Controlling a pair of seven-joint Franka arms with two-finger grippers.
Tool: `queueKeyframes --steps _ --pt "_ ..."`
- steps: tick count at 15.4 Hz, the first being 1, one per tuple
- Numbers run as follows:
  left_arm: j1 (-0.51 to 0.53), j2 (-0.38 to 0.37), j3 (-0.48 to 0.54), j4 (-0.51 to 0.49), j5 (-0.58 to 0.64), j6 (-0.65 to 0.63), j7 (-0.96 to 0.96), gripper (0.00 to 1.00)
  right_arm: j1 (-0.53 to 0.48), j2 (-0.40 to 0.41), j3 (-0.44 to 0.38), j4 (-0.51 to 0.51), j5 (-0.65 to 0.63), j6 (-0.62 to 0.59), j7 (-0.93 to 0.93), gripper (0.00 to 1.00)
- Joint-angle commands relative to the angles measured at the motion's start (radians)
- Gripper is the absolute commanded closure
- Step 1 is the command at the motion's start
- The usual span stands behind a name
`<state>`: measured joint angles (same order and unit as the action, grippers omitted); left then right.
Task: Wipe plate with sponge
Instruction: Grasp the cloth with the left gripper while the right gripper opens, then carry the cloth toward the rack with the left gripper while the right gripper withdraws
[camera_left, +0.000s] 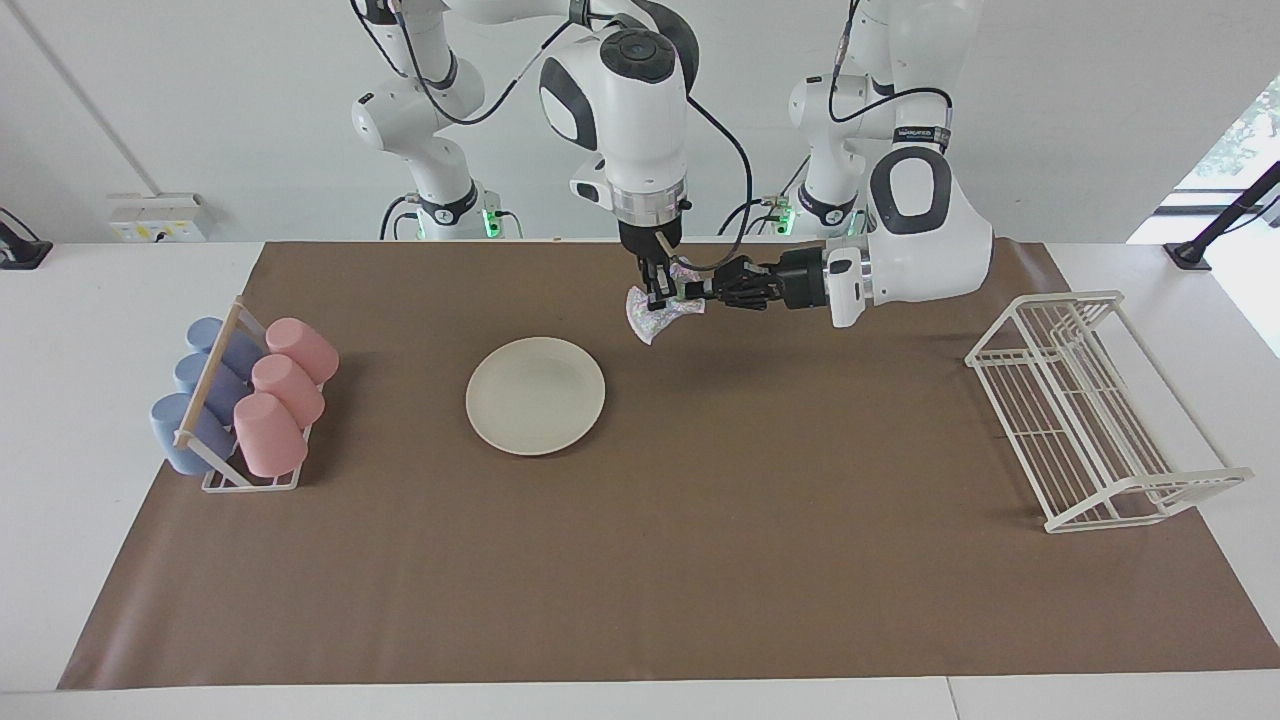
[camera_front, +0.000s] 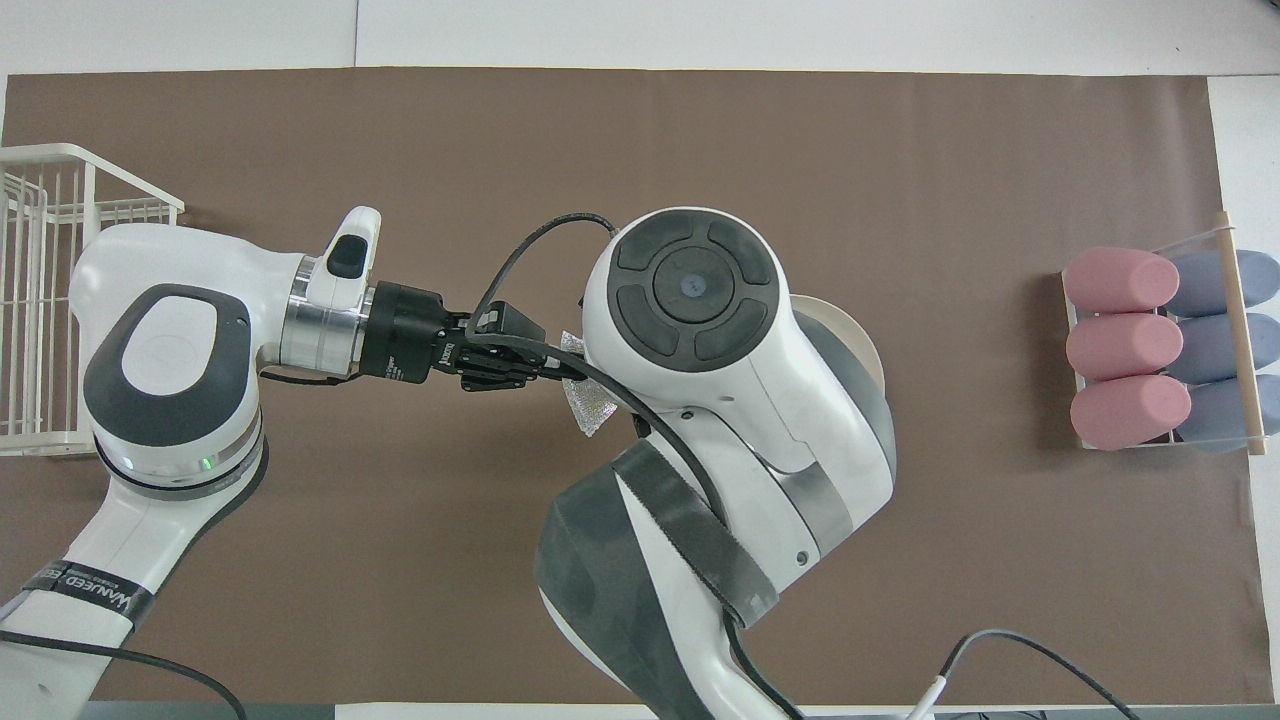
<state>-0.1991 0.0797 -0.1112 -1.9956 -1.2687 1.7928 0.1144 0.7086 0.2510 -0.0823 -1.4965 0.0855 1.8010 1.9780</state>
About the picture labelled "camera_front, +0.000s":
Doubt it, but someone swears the cream round plate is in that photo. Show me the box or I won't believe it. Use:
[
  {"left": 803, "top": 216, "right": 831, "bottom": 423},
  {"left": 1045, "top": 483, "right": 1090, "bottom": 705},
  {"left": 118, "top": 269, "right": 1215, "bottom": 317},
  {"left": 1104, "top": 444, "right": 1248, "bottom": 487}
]
[{"left": 795, "top": 295, "right": 887, "bottom": 397}]

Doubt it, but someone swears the white wire dish rack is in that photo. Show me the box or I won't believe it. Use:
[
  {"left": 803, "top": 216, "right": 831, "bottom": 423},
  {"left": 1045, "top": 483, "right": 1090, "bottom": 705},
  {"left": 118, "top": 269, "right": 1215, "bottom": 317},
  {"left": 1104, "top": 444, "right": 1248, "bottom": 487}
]
[{"left": 0, "top": 143, "right": 186, "bottom": 458}]

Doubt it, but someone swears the cup holder with wooden bar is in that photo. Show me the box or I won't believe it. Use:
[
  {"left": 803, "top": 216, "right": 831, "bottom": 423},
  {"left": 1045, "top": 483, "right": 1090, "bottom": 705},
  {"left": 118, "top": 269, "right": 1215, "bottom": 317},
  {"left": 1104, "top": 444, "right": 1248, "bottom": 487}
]
[{"left": 1060, "top": 210, "right": 1271, "bottom": 458}]

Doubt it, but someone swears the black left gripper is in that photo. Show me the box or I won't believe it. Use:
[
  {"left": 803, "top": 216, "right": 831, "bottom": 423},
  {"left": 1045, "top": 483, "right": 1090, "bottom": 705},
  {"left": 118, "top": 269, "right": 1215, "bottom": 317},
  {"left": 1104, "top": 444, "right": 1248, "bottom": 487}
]
[{"left": 438, "top": 299, "right": 593, "bottom": 394}]

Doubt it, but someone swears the silver mesh sponge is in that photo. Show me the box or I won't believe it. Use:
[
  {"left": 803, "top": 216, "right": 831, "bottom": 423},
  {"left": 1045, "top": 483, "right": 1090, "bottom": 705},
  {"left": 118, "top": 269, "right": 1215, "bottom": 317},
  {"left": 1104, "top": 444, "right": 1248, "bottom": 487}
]
[{"left": 560, "top": 330, "right": 619, "bottom": 438}]

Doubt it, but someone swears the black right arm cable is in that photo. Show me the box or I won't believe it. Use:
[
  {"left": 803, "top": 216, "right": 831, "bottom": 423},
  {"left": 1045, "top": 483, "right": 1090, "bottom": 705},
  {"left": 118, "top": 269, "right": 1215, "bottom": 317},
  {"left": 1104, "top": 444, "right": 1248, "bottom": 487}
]
[{"left": 465, "top": 212, "right": 1141, "bottom": 720}]

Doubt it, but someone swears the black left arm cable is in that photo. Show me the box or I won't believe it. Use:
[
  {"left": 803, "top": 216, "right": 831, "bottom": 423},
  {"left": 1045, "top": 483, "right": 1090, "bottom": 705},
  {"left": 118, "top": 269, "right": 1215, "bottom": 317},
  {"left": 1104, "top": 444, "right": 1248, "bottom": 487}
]
[{"left": 0, "top": 628, "right": 248, "bottom": 720}]

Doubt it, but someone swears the blue plastic cup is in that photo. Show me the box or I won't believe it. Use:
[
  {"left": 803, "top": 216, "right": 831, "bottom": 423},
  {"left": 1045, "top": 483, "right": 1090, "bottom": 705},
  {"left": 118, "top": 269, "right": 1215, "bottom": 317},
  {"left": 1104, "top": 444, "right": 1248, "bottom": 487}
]
[
  {"left": 1175, "top": 375, "right": 1280, "bottom": 453},
  {"left": 1165, "top": 313, "right": 1280, "bottom": 385},
  {"left": 1165, "top": 250, "right": 1280, "bottom": 318}
]

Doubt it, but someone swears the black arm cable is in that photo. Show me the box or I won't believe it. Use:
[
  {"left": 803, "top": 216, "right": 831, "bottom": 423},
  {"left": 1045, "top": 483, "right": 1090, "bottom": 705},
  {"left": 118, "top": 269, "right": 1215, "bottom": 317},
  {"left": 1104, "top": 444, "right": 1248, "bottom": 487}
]
[
  {"left": 465, "top": 212, "right": 1141, "bottom": 720},
  {"left": 0, "top": 628, "right": 248, "bottom": 720}
]

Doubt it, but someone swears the black velcro cable strap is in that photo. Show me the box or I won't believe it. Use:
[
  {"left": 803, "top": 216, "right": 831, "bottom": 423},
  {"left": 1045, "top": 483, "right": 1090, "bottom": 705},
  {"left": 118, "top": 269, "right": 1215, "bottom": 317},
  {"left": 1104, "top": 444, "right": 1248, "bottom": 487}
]
[
  {"left": 22, "top": 562, "right": 156, "bottom": 632},
  {"left": 610, "top": 440, "right": 781, "bottom": 629}
]

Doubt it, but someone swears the brown paper table mat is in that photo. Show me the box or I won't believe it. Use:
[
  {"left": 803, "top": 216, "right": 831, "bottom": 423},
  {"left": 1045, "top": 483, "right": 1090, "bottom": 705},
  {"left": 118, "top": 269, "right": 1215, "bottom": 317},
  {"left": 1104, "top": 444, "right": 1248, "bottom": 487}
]
[{"left": 0, "top": 67, "right": 1274, "bottom": 707}]

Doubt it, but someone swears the pink plastic cup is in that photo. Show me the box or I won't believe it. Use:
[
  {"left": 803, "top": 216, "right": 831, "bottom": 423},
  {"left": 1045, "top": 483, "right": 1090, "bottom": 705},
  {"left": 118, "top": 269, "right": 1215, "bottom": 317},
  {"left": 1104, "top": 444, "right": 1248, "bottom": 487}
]
[
  {"left": 1066, "top": 313, "right": 1184, "bottom": 382},
  {"left": 1062, "top": 247, "right": 1181, "bottom": 313},
  {"left": 1070, "top": 375, "right": 1193, "bottom": 451}
]

